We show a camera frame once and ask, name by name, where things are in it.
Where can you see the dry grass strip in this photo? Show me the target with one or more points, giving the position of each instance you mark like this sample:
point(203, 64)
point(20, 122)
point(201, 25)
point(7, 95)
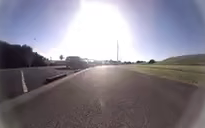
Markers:
point(176, 72)

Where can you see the dark bush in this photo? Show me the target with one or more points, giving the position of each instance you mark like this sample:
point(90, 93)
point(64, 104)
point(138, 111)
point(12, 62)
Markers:
point(151, 61)

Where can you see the dense dark tree mass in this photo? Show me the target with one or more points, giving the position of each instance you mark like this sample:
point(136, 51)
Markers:
point(13, 55)

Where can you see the grassy embankment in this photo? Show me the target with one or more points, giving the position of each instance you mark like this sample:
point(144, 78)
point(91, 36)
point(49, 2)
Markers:
point(190, 59)

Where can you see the dark asphalt parking lot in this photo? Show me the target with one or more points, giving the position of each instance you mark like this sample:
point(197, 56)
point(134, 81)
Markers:
point(6, 81)

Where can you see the pale concrete kerb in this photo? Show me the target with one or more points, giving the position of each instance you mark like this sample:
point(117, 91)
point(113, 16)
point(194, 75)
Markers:
point(43, 88)

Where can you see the grey asphalt path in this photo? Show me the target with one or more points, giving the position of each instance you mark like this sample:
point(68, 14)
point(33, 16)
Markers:
point(106, 100)

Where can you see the building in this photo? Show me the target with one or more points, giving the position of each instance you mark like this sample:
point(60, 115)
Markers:
point(76, 62)

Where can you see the pole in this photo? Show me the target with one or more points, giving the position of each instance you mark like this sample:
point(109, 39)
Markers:
point(117, 51)

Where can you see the small tree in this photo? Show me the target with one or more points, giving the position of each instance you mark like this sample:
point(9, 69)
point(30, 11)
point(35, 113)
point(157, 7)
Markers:
point(61, 57)

